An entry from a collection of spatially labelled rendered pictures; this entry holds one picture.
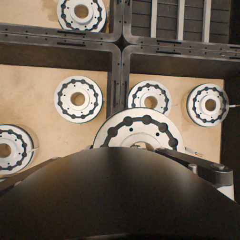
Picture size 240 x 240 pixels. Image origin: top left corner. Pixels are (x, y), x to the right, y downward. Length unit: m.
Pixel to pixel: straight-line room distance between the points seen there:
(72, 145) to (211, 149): 0.35
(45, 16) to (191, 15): 0.35
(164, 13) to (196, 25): 0.09
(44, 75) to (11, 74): 0.07
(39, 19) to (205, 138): 0.49
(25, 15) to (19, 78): 0.14
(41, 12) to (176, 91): 0.36
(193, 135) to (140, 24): 0.31
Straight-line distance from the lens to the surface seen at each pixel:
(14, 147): 0.35
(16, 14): 0.45
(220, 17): 0.51
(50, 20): 0.42
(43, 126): 0.36
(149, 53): 0.27
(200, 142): 0.42
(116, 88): 0.24
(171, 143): 0.17
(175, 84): 0.38
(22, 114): 0.38
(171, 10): 0.45
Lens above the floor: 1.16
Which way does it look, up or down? 84 degrees down
